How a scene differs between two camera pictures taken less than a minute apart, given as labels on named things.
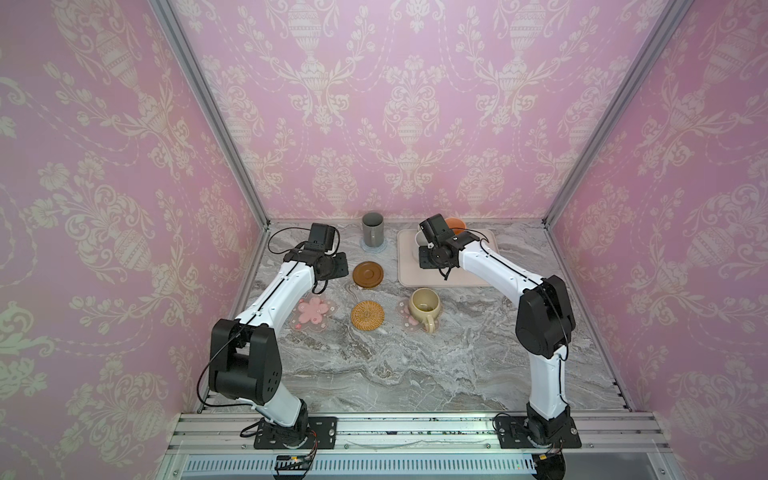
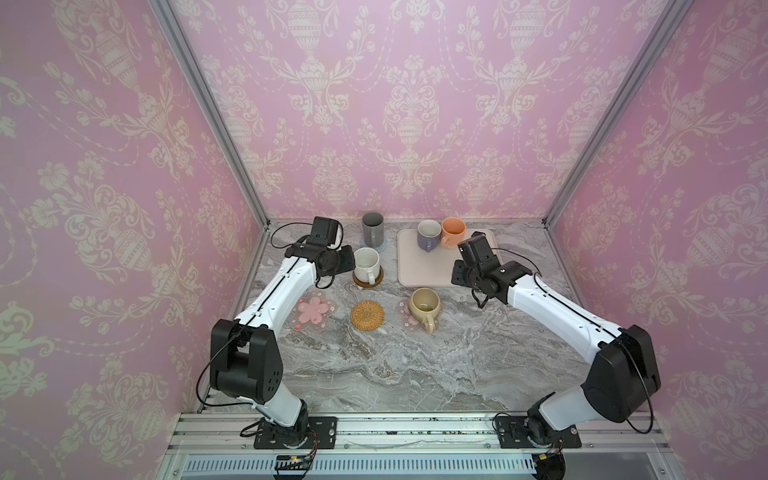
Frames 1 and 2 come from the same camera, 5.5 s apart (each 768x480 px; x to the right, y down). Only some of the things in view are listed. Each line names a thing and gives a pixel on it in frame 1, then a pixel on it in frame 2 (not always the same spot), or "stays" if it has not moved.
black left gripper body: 336,266 stays
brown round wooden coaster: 368,274 stays
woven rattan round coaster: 367,315 stays
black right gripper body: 429,259 → 460,276
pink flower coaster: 409,321 stays
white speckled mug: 420,239 → 367,261
